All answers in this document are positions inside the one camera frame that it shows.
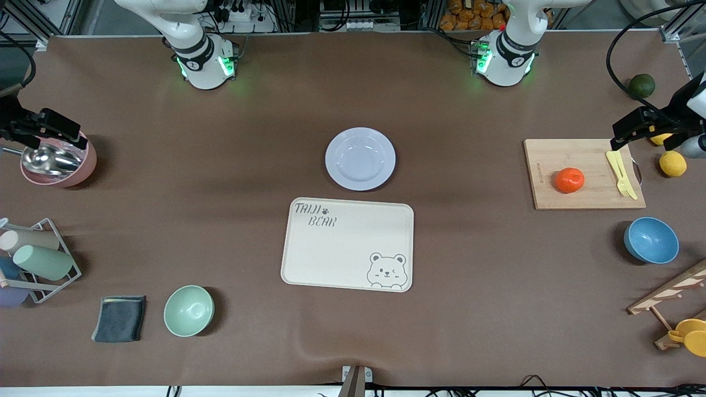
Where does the orange fruit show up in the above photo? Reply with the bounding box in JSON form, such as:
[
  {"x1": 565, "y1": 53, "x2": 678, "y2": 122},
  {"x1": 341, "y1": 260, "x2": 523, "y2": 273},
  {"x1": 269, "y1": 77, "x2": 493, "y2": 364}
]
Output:
[{"x1": 555, "y1": 168, "x2": 585, "y2": 194}]

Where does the lavender round plate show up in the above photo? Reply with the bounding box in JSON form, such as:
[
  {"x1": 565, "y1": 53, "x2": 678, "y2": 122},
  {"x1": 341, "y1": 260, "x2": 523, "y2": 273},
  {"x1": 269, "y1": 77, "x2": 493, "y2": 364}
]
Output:
[{"x1": 325, "y1": 127, "x2": 397, "y2": 192}]

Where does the yellow plastic knife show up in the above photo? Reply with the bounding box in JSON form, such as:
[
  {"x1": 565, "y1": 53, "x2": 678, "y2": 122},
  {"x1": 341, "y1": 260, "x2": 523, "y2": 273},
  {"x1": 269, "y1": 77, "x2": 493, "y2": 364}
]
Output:
[{"x1": 612, "y1": 149, "x2": 639, "y2": 201}]

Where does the silver metal scoop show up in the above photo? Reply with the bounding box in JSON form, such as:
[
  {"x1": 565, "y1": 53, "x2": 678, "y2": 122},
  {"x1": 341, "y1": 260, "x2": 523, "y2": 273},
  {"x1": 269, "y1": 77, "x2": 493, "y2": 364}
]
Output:
[{"x1": 0, "y1": 143, "x2": 83, "y2": 177}]

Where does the yellow plastic fork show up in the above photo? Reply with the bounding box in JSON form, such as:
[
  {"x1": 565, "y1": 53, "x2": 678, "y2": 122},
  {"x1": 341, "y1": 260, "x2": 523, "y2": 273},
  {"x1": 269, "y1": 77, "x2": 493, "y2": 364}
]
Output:
[{"x1": 606, "y1": 151, "x2": 633, "y2": 199}]

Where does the dark green lime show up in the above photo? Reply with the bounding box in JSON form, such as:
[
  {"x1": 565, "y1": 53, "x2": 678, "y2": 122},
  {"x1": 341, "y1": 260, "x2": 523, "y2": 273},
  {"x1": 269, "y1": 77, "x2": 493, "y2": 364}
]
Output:
[{"x1": 629, "y1": 73, "x2": 656, "y2": 100}]

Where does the pink bowl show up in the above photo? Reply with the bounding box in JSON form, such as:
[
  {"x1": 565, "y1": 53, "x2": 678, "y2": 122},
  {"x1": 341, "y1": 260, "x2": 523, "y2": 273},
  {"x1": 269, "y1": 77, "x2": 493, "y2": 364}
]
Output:
[{"x1": 20, "y1": 130, "x2": 98, "y2": 188}]

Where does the bamboo cutting board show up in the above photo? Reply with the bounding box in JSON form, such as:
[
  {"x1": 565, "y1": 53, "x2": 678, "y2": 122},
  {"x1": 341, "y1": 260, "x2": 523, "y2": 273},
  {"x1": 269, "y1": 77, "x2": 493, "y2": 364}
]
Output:
[{"x1": 523, "y1": 138, "x2": 647, "y2": 211}]

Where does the beige cup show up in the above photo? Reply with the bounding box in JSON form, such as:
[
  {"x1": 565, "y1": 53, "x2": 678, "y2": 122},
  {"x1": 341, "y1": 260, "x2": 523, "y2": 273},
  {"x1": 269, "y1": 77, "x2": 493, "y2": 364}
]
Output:
[{"x1": 0, "y1": 229, "x2": 60, "y2": 254}]

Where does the blue bowl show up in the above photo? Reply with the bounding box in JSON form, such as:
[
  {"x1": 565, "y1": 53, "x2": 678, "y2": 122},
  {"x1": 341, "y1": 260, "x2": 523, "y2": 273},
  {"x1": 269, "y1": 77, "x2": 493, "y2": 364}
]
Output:
[{"x1": 624, "y1": 217, "x2": 680, "y2": 265}]

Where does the mint green cup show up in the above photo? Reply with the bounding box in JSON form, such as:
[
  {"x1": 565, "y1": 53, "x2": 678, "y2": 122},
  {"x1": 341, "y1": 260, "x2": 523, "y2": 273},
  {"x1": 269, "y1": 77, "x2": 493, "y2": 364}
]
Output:
[{"x1": 13, "y1": 244, "x2": 74, "y2": 281}]

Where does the wooden peg rack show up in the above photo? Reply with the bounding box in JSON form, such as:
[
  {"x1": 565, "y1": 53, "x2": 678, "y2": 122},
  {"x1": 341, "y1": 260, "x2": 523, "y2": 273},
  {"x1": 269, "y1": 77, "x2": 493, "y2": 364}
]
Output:
[{"x1": 627, "y1": 259, "x2": 706, "y2": 351}]

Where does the purple cup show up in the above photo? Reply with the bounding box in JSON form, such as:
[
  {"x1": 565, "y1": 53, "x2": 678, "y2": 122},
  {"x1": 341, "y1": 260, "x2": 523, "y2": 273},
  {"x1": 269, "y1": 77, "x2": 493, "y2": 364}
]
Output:
[{"x1": 0, "y1": 286, "x2": 31, "y2": 308}]

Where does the bag of bread rolls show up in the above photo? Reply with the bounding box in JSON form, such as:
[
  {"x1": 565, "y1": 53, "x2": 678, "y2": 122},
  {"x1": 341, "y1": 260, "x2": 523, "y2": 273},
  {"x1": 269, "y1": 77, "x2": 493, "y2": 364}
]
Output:
[{"x1": 440, "y1": 0, "x2": 511, "y2": 32}]

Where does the dark grey folded cloth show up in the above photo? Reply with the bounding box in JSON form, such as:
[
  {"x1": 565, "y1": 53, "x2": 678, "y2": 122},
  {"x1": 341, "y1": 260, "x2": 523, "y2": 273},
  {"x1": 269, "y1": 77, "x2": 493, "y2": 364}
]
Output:
[{"x1": 91, "y1": 296, "x2": 147, "y2": 344}]

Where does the yellow plastic cup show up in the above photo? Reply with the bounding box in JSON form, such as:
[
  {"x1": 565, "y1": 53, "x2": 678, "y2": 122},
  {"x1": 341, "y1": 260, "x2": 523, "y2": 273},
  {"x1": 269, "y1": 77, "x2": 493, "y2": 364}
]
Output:
[{"x1": 667, "y1": 318, "x2": 706, "y2": 358}]

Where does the white power strip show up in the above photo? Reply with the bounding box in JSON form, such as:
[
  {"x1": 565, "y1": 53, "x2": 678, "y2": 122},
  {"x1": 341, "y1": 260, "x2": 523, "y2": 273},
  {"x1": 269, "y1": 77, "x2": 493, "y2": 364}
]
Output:
[
  {"x1": 223, "y1": 0, "x2": 276, "y2": 33},
  {"x1": 346, "y1": 18, "x2": 402, "y2": 31}
]

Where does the light green bowl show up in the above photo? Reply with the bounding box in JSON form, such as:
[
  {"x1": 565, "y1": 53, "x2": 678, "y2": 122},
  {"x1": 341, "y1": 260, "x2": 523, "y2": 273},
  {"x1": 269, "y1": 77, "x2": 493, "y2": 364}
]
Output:
[{"x1": 163, "y1": 285, "x2": 215, "y2": 338}]

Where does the cream bear print tray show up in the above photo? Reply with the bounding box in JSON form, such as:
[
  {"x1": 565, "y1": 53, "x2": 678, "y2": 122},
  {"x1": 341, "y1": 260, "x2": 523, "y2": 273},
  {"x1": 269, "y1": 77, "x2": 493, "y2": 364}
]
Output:
[{"x1": 280, "y1": 197, "x2": 415, "y2": 293}]

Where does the aluminium frame profile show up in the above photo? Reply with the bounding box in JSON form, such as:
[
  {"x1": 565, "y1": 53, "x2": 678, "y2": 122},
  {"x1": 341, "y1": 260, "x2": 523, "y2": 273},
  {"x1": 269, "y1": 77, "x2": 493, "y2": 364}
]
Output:
[{"x1": 660, "y1": 0, "x2": 706, "y2": 78}]

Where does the grey wire cup rack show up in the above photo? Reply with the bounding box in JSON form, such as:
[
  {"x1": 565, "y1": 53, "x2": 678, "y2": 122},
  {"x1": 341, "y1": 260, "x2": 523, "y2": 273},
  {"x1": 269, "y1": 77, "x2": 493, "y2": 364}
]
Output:
[{"x1": 0, "y1": 218, "x2": 82, "y2": 304}]

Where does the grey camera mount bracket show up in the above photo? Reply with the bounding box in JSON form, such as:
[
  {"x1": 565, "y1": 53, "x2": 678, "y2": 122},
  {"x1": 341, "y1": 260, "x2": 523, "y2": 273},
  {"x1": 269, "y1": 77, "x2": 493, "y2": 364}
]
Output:
[{"x1": 338, "y1": 365, "x2": 373, "y2": 397}]

